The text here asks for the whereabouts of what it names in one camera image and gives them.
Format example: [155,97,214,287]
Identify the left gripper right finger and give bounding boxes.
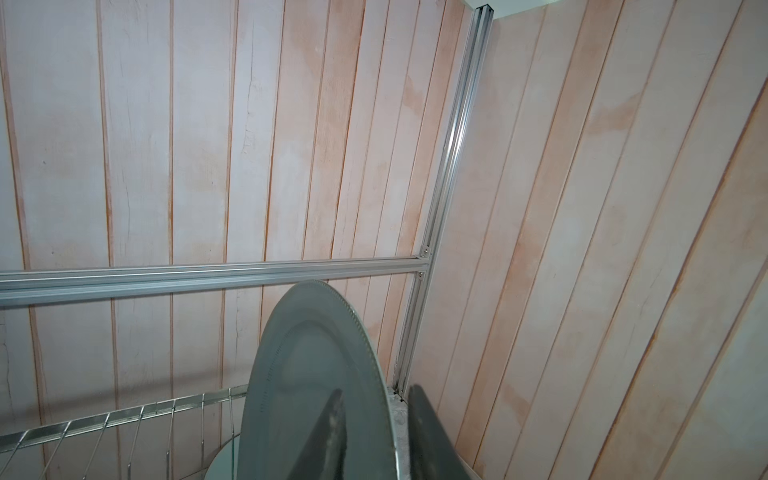
[407,385,471,480]

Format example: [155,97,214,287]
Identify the aluminium frame rail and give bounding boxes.
[1,1,468,414]

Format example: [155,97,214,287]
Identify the light teal flower plate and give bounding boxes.
[203,435,240,480]

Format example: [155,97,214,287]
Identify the steel wire dish rack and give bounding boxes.
[1,385,247,479]

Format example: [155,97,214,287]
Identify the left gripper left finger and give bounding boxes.
[288,389,347,480]

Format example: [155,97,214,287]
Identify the grey green plate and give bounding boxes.
[237,281,399,479]

